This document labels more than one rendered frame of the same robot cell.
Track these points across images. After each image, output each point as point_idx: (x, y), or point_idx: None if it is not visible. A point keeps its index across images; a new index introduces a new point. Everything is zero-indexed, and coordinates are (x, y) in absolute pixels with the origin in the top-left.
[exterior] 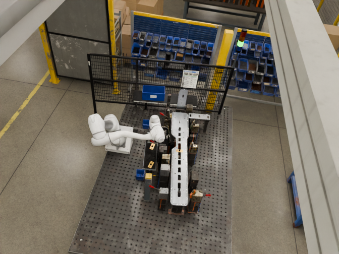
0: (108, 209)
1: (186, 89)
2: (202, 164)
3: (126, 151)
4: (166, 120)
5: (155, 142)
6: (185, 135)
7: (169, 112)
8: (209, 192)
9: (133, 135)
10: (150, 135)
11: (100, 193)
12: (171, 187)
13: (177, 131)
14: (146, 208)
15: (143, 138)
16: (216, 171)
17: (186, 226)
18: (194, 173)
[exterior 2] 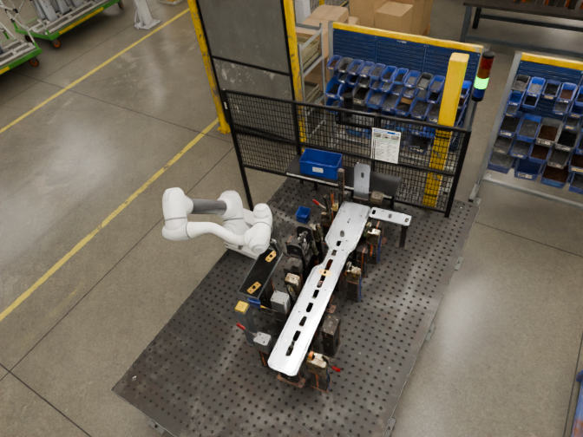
0: (190, 342)
1: (366, 165)
2: (374, 305)
3: (253, 255)
4: (323, 214)
5: None
6: (348, 246)
7: (329, 201)
8: (364, 360)
9: (220, 233)
10: (243, 238)
11: (189, 314)
12: (282, 335)
13: (337, 237)
14: (245, 358)
15: (232, 241)
16: (395, 323)
17: (298, 410)
18: (330, 321)
